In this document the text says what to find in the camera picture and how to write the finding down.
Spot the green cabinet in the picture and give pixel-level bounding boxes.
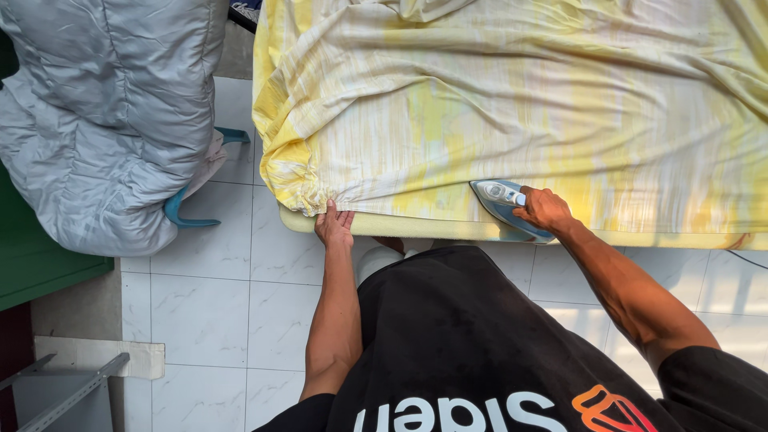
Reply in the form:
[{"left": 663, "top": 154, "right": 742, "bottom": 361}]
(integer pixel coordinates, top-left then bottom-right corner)
[{"left": 0, "top": 30, "right": 115, "bottom": 312}]

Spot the black cable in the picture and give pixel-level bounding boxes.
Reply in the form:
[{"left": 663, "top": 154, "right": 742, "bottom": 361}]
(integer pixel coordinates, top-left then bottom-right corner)
[{"left": 725, "top": 250, "right": 768, "bottom": 271}]

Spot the yellow white fitted sheet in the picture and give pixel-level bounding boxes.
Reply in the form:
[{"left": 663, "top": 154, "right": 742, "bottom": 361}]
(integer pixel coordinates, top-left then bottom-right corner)
[{"left": 252, "top": 0, "right": 768, "bottom": 235}]

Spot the white slipper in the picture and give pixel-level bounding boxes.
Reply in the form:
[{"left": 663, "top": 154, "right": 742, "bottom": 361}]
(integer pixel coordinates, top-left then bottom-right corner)
[{"left": 355, "top": 245, "right": 421, "bottom": 287}]

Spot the person's black shirt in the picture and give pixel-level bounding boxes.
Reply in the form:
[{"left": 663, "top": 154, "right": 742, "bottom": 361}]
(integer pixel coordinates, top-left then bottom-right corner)
[{"left": 252, "top": 245, "right": 768, "bottom": 432}]

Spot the person's right hand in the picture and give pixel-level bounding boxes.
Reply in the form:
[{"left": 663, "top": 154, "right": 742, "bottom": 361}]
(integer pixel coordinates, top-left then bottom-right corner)
[{"left": 513, "top": 186, "right": 575, "bottom": 236}]

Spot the grey quilted duvet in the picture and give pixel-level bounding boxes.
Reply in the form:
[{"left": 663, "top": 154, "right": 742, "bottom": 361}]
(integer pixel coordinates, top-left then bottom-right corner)
[{"left": 0, "top": 0, "right": 230, "bottom": 258}]

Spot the teal plastic chair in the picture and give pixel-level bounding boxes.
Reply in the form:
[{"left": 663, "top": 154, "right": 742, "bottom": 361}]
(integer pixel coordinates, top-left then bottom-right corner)
[{"left": 163, "top": 126, "right": 252, "bottom": 229}]

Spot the person's left hand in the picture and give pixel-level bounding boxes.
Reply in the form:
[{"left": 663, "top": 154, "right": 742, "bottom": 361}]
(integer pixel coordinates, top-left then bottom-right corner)
[{"left": 314, "top": 200, "right": 356, "bottom": 250}]

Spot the grey metal rail frame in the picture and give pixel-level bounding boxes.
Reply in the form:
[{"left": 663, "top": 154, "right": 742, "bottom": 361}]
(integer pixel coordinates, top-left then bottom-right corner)
[{"left": 0, "top": 352, "right": 131, "bottom": 432}]

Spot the blue steam iron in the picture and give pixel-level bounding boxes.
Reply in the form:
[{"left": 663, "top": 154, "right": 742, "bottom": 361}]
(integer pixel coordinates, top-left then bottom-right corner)
[{"left": 469, "top": 179, "right": 559, "bottom": 245}]

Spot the person's foot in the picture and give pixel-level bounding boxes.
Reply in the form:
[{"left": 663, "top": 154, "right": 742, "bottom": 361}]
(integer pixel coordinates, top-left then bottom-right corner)
[{"left": 371, "top": 236, "right": 406, "bottom": 255}]

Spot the pale yellow ironing table pad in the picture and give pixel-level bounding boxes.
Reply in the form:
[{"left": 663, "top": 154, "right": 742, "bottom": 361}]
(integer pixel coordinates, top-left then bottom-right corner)
[{"left": 279, "top": 203, "right": 768, "bottom": 252}]

